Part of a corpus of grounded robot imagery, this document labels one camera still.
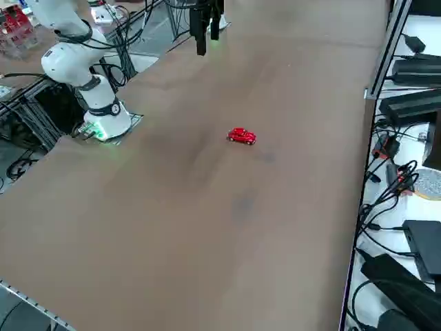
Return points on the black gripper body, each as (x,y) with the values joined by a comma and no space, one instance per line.
(206,4)

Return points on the red toy car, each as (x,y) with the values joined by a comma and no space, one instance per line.
(242,136)

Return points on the white power strip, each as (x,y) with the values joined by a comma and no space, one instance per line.
(103,16)

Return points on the clear acrylic box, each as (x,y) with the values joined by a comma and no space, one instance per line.
(17,45)

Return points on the red carton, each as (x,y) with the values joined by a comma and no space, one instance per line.
(15,20)

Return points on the small black power adapter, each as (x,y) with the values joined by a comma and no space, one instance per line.
(415,43)

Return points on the long black power brick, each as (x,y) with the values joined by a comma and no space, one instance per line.
(417,70)

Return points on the red and black adapter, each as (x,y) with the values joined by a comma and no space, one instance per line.
(387,146)

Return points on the long black box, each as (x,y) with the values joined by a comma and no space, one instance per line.
(410,107)

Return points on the dark upright panel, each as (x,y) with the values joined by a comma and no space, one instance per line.
(435,145)

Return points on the round glitter disc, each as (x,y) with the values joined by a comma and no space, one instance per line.
(430,182)

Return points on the flat black box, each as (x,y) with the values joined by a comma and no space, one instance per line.
(427,248)

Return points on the long black bar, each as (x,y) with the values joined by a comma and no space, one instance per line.
(396,276)

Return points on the rounded black object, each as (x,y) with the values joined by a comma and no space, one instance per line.
(396,322)

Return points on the black metal cart frame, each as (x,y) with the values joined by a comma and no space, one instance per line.
(55,110)

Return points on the aluminium frame post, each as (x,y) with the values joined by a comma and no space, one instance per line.
(387,45)

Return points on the aluminium table rail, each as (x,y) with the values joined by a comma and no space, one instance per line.
(34,303)

